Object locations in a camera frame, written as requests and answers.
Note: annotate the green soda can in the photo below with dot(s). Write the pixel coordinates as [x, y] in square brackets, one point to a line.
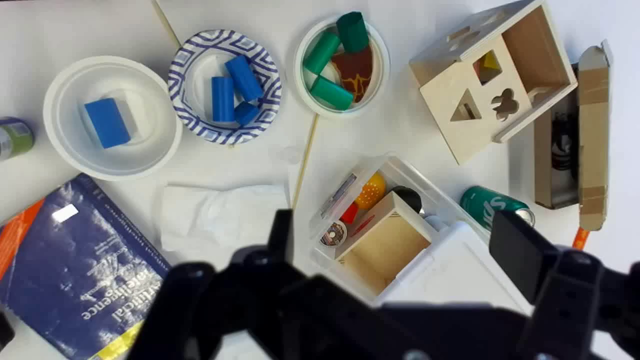
[482, 205]

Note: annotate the white plastic bowl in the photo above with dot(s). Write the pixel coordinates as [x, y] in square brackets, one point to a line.
[70, 130]

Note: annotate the red block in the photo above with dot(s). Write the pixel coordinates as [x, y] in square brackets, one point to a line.
[349, 213]

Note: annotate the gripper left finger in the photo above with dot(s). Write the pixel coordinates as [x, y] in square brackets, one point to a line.
[200, 305]

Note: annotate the black item in cardboard box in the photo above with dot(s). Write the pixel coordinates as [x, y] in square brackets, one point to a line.
[563, 142]

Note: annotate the brown and yellow toy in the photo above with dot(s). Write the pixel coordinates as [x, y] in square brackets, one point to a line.
[356, 72]

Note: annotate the blue and white block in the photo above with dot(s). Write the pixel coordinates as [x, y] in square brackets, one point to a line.
[106, 122]

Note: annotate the green cylinder block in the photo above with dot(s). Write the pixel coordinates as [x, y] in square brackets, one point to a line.
[331, 93]
[353, 31]
[322, 52]

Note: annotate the small open wooden box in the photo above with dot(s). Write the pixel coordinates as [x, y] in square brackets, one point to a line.
[390, 245]

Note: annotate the yellow shape block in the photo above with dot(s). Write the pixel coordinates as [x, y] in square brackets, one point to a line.
[490, 61]

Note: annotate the white paper towel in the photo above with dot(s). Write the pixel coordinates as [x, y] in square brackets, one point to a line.
[220, 217]

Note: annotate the grey flat packet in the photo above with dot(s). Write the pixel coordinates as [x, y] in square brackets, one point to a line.
[340, 194]

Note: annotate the orange dimpled ball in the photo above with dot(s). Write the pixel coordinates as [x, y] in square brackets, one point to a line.
[371, 191]

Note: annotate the cardboard box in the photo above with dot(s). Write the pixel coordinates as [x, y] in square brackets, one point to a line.
[594, 145]

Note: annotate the small white bowl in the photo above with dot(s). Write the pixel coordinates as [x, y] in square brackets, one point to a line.
[302, 60]

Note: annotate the black ball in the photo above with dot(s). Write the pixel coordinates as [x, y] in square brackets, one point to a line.
[410, 197]

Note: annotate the blue book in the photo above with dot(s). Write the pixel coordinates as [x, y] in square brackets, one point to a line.
[75, 270]

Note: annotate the small round patterned disc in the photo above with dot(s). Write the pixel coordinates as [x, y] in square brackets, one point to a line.
[333, 233]

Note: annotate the orange strip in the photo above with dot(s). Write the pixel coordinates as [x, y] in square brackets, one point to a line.
[580, 239]

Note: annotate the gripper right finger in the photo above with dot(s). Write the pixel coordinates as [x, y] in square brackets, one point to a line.
[570, 290]

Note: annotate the green and white bottle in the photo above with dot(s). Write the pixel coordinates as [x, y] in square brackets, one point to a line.
[14, 139]

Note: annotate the white container lid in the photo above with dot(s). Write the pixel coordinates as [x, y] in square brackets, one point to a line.
[455, 270]

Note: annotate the short blue cylinder block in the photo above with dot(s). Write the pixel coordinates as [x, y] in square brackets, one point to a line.
[246, 113]

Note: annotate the thin wooden stick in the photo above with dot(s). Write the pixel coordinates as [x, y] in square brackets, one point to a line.
[305, 160]
[166, 24]

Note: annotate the clear plastic container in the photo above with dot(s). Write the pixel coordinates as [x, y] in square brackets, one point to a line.
[400, 172]

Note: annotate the blue patterned paper bowl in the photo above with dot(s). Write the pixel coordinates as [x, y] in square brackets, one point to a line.
[190, 105]

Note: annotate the wooden shape sorter box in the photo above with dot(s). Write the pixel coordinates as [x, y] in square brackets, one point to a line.
[450, 100]

